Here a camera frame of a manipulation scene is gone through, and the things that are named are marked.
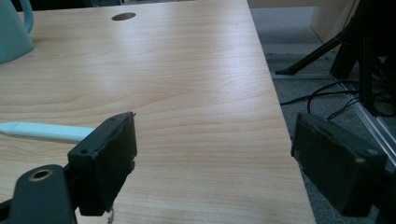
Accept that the aluminium floor rail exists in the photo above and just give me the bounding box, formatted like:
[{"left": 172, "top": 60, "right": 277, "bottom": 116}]
[{"left": 333, "top": 77, "right": 396, "bottom": 169}]

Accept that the black tripod stand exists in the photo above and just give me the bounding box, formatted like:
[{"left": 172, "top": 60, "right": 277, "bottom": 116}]
[{"left": 275, "top": 0, "right": 396, "bottom": 117}]

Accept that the light blue plastic stick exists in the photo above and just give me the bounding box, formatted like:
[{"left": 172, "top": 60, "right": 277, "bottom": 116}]
[{"left": 0, "top": 121, "right": 96, "bottom": 144}]

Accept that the beige cabinet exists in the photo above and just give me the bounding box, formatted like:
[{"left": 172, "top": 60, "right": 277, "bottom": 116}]
[{"left": 247, "top": 0, "right": 363, "bottom": 45}]

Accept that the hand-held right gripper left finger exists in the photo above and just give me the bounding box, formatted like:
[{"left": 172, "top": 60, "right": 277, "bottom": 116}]
[{"left": 67, "top": 111, "right": 138, "bottom": 217}]

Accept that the black cable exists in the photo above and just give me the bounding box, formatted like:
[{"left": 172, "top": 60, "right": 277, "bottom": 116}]
[{"left": 279, "top": 79, "right": 362, "bottom": 120}]

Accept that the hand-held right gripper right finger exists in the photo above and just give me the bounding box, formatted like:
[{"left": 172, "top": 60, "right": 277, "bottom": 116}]
[{"left": 290, "top": 112, "right": 389, "bottom": 217}]

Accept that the teal mug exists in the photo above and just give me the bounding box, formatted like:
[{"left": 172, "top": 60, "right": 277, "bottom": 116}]
[{"left": 0, "top": 0, "right": 35, "bottom": 64}]

